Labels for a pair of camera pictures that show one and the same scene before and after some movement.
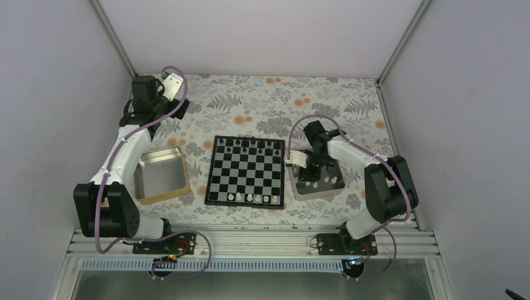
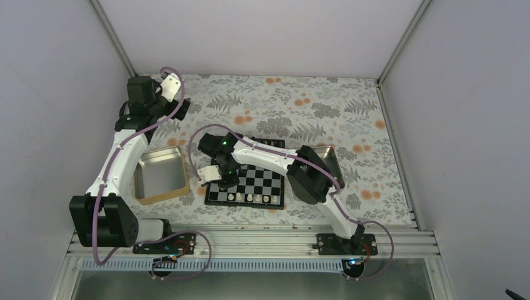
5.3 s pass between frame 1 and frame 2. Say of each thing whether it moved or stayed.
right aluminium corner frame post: stayed
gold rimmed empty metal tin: stayed
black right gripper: moved
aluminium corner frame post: stayed
